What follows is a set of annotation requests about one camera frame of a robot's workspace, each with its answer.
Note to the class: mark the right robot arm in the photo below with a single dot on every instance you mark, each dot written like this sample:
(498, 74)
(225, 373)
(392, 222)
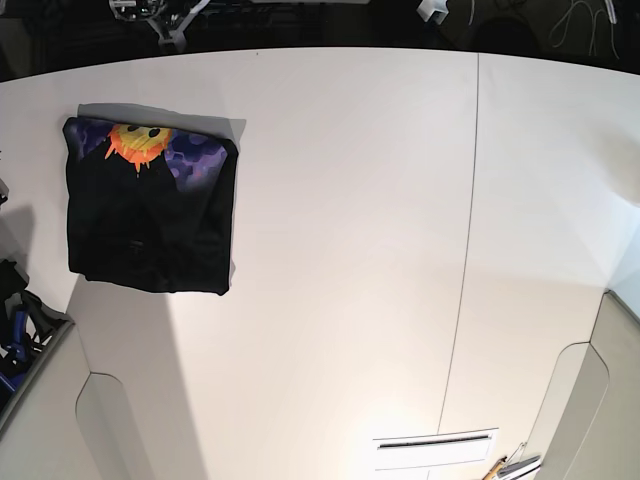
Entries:
(135, 10)

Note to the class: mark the yellow handled tool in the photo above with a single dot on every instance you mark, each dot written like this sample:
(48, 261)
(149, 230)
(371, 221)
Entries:
(495, 469)

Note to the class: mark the black ruler strip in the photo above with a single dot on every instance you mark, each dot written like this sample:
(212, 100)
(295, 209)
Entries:
(432, 442)

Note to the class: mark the black T-shirt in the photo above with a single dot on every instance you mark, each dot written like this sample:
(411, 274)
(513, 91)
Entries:
(149, 207)

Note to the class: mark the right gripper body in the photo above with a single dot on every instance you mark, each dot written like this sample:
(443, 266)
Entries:
(171, 21)

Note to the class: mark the blue and black bag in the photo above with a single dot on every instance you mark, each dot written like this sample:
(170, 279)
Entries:
(27, 326)

